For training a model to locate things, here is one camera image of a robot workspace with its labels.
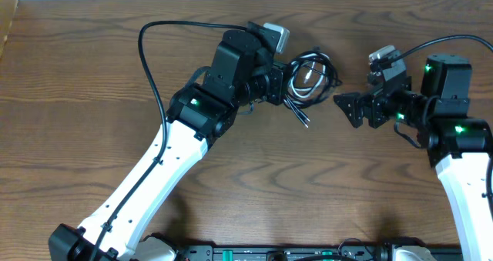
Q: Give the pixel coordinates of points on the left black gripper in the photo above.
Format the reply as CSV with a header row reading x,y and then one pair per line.
x,y
277,80

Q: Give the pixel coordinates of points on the cardboard panel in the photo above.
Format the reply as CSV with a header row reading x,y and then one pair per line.
x,y
7,13

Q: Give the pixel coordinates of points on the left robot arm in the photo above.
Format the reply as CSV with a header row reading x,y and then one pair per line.
x,y
243,71

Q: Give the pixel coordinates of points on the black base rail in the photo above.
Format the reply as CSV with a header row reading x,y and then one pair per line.
x,y
401,248

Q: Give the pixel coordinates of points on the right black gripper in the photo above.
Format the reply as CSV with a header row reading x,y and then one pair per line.
x,y
372,99

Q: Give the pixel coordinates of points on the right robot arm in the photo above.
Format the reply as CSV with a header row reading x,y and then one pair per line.
x,y
459,147

